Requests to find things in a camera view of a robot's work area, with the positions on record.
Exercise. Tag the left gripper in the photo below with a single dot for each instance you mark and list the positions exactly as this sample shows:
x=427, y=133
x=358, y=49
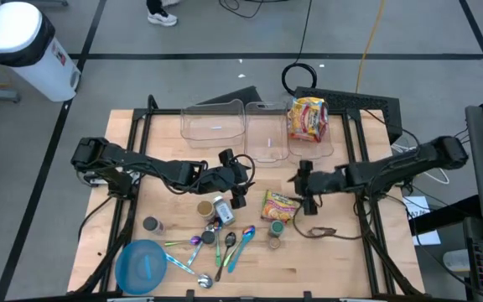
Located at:
x=224, y=178

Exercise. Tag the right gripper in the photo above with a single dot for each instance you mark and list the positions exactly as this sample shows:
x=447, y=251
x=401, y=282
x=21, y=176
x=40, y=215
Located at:
x=323, y=182

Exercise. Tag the white lid spice jar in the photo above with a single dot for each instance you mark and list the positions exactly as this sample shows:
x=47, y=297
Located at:
x=224, y=211

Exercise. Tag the lime chili shrimp ramen packet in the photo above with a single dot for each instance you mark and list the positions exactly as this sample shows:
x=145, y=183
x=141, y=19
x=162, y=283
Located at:
x=278, y=206

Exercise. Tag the brown paper packet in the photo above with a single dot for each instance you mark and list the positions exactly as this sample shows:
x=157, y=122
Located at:
x=327, y=230

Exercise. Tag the green lid spice jar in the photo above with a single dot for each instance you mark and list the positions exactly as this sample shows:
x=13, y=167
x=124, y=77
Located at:
x=276, y=227

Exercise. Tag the rainbow metal spoon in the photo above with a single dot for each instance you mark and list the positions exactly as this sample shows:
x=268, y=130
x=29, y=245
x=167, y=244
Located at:
x=248, y=231

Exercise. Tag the blue-edged yellow ramen packet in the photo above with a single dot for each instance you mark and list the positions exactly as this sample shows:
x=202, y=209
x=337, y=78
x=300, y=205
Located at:
x=297, y=123

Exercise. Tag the small brown lid jar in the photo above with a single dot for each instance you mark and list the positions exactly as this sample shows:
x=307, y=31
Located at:
x=273, y=243

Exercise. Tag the teal plastic spoon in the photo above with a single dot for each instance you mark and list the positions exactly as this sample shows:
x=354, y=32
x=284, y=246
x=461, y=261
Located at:
x=236, y=256

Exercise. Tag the yellow ramen noodle packet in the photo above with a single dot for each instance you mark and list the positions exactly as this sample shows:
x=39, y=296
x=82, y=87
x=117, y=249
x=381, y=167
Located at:
x=308, y=102

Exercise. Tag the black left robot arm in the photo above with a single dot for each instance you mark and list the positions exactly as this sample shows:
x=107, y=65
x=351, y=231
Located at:
x=141, y=161

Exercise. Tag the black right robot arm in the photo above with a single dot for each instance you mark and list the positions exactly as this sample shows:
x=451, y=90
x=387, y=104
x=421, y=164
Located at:
x=413, y=163

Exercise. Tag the narrow clear plastic bin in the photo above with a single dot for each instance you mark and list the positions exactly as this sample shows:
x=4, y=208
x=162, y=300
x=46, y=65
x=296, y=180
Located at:
x=266, y=134
x=308, y=151

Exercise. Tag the wide clear plastic bin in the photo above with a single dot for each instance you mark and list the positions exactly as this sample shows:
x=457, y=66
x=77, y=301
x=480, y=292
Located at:
x=212, y=126

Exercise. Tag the dark metal spoon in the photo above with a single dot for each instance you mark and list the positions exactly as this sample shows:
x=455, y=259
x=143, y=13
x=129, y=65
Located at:
x=230, y=240

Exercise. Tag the black flat panel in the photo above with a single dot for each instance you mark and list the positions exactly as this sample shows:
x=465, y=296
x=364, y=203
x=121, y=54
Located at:
x=237, y=95

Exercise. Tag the black table clamp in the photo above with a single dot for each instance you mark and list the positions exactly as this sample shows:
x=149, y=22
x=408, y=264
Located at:
x=307, y=295
x=190, y=294

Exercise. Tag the blue plastic bowl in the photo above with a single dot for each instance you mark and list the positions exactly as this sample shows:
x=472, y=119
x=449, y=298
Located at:
x=141, y=268

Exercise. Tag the white paper sheet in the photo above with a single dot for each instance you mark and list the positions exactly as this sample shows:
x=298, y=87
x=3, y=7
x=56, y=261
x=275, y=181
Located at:
x=430, y=239

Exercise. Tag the white round object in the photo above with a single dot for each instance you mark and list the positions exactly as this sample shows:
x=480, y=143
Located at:
x=455, y=260

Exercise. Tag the person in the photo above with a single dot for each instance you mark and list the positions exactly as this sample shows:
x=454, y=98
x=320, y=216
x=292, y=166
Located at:
x=162, y=17

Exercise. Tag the white trash can black liner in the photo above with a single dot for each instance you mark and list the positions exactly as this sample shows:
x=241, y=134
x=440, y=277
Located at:
x=23, y=29

